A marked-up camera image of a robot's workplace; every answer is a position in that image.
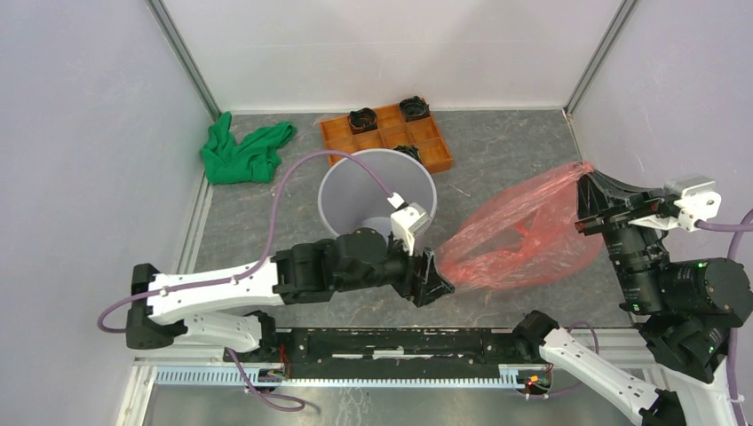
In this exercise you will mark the rolled black belt left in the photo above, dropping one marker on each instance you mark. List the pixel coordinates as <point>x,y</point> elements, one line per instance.
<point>362,120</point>

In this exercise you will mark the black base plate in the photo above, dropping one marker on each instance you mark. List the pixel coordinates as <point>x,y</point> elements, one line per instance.
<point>391,353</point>

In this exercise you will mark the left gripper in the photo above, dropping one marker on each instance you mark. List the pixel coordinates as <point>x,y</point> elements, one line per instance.
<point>419,269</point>

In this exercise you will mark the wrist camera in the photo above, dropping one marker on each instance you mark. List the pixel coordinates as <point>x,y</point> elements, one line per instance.
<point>683,201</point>
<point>408,222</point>

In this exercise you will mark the grey trash bin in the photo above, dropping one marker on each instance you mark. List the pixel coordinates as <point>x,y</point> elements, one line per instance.
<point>349,198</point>

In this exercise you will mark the green cloth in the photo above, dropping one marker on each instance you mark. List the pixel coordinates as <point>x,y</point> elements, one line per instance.
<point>253,159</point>

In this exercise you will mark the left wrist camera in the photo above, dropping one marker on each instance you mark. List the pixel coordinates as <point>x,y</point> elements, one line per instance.
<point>408,222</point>

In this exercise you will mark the orange compartment tray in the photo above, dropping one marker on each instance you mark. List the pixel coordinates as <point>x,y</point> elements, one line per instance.
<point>392,131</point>

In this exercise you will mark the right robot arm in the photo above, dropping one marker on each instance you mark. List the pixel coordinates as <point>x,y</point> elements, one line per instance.
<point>690,310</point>

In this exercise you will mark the rolled black belt right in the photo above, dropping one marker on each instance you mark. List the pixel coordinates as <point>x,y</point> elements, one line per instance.
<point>414,109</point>

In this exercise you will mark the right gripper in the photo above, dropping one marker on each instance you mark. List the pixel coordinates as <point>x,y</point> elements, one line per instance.
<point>612,201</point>

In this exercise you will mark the rolled black belt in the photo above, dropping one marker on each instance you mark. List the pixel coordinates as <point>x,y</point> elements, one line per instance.
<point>362,120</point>
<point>414,109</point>

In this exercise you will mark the red plastic trash bag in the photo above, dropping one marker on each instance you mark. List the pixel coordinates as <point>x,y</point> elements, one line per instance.
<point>524,236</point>

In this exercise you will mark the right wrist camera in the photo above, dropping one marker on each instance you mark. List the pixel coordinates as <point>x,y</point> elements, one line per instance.
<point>683,201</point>

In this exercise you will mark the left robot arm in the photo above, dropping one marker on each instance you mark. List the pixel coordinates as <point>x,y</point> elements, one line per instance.
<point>196,307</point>

